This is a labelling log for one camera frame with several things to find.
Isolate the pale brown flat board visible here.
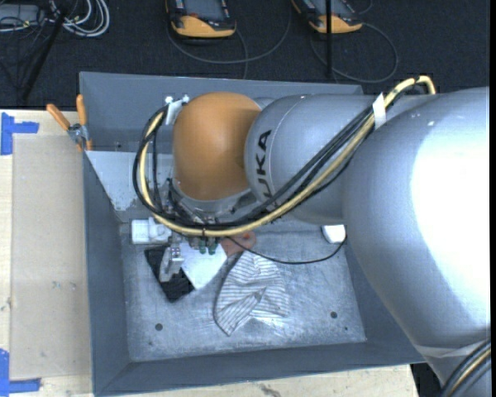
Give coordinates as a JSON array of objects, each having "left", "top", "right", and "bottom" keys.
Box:
[{"left": 9, "top": 133, "right": 93, "bottom": 380}]

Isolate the grey metal bin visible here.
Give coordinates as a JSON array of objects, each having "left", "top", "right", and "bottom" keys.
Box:
[{"left": 78, "top": 71, "right": 427, "bottom": 397}]

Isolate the striped white cloth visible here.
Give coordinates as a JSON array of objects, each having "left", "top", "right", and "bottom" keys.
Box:
[{"left": 212, "top": 250, "right": 293, "bottom": 337}]

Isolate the white paper sheet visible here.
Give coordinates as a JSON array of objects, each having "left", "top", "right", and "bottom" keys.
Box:
[{"left": 180, "top": 249, "right": 229, "bottom": 291}]

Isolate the thin black cable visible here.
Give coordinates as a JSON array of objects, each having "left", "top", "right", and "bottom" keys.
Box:
[{"left": 247, "top": 237, "right": 348, "bottom": 265}]

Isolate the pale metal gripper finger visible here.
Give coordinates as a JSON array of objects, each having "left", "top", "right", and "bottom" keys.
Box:
[
  {"left": 158, "top": 249, "right": 172, "bottom": 283},
  {"left": 168, "top": 246, "right": 186, "bottom": 279}
]

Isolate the black flat sponge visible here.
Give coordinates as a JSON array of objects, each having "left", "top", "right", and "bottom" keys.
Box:
[{"left": 143, "top": 247, "right": 196, "bottom": 304}]

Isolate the white rounded block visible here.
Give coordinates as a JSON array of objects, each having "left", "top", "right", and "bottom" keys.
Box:
[{"left": 321, "top": 224, "right": 347, "bottom": 245}]

